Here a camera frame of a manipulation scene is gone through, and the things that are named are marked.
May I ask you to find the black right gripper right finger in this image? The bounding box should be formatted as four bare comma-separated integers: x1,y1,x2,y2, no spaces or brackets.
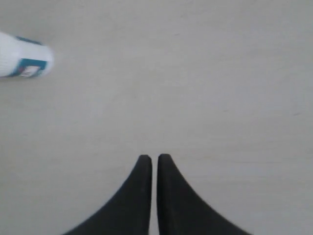
156,154,249,235

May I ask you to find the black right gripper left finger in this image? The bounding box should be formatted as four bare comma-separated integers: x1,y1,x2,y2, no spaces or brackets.
66,155,153,235

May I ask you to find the white bottle teal label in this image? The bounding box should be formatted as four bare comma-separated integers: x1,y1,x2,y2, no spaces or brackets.
0,32,54,78

